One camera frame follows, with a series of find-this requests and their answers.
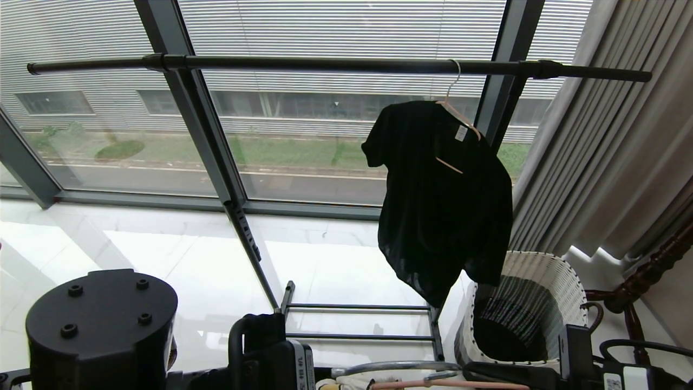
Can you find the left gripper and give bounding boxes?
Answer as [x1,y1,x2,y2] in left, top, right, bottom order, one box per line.
[244,340,316,390]

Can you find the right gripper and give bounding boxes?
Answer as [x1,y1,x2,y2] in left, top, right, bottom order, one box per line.
[558,324,658,390]

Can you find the cream printed garment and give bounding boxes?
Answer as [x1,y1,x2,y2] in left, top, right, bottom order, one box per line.
[317,376,380,390]

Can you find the pink clothes hanger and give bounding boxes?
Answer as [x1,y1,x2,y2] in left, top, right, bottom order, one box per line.
[435,58,482,175]
[330,360,531,390]

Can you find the black garment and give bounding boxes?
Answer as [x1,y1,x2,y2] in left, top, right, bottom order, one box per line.
[362,100,514,308]

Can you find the white laundry basket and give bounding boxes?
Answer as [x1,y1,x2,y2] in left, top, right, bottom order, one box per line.
[455,251,604,369]

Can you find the black clothes rack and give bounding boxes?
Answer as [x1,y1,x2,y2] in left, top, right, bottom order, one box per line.
[26,53,653,362]

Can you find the dark brown wooden stand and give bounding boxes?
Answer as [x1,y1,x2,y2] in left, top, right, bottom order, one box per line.
[585,217,693,369]

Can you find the beige curtain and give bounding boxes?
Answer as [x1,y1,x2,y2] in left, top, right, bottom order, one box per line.
[509,0,693,261]

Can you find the window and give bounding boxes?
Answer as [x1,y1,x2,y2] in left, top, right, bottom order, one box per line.
[0,0,593,220]

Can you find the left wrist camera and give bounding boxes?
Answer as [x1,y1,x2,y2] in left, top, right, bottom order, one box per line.
[244,313,287,347]

